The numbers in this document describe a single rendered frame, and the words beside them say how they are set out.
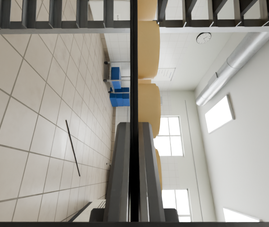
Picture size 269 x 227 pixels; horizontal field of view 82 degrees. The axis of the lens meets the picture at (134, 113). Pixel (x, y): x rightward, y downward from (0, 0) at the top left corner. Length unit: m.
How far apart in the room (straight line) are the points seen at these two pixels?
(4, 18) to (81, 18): 0.27
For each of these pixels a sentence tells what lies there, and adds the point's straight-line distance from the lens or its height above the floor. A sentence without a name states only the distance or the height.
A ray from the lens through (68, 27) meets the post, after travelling 0.65.
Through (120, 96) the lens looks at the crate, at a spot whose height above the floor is 0.33.
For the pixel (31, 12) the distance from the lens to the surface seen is 0.73.
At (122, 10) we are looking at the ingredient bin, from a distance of 2.80.
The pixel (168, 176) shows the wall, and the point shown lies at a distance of 5.15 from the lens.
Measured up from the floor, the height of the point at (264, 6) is 1.22.
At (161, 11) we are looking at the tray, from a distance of 0.58.
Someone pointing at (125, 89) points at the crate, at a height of 0.49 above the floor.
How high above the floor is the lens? 0.78
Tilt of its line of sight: level
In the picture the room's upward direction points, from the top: 90 degrees clockwise
